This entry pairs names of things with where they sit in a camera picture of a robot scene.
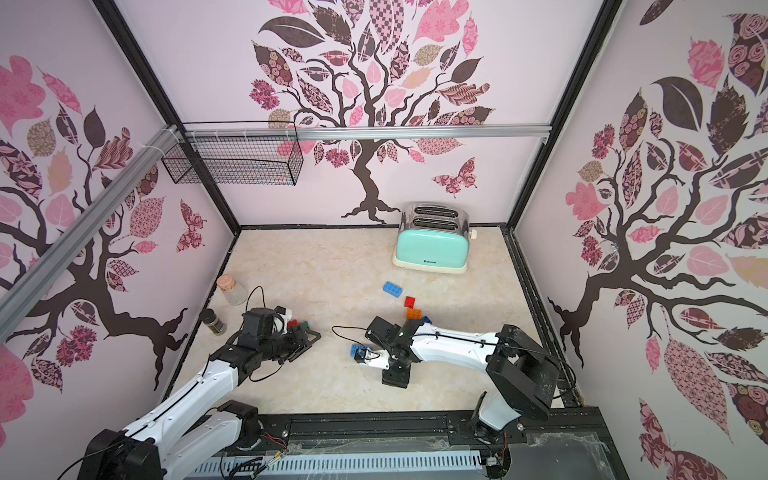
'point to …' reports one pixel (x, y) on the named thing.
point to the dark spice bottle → (209, 317)
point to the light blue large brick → (392, 289)
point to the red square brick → (409, 302)
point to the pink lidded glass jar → (234, 292)
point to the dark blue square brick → (426, 319)
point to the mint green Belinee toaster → (433, 237)
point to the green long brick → (305, 324)
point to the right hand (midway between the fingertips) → (393, 367)
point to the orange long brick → (415, 314)
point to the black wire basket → (239, 161)
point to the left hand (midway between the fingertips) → (319, 345)
